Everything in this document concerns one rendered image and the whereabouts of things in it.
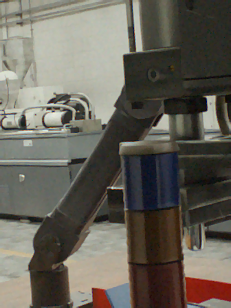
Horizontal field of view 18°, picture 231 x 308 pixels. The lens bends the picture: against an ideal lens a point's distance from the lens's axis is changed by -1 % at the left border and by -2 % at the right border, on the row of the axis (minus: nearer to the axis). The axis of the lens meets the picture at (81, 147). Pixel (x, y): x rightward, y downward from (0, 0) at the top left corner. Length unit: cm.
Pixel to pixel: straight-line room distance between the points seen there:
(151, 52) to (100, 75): 932
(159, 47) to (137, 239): 31
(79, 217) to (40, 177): 689
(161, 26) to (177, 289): 33
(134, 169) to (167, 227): 4
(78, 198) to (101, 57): 895
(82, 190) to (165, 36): 44
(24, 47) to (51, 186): 213
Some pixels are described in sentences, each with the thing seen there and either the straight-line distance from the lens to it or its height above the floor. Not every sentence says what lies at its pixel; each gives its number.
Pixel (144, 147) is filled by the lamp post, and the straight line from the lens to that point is 46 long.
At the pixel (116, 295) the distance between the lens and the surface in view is 86.
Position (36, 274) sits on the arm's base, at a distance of 116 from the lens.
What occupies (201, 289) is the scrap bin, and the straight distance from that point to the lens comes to 111.
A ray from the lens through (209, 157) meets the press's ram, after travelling 71.
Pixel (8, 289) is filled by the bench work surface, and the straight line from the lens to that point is 138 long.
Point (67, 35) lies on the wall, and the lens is 1054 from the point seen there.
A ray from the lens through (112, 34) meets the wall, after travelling 990.
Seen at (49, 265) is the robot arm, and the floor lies 99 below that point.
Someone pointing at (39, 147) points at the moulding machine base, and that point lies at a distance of 798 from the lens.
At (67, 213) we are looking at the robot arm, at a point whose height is 107.
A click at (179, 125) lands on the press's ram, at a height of 120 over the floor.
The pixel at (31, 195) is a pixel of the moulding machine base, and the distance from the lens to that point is 817.
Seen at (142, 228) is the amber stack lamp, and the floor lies 114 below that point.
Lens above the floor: 122
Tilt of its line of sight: 3 degrees down
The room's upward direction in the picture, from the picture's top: 4 degrees counter-clockwise
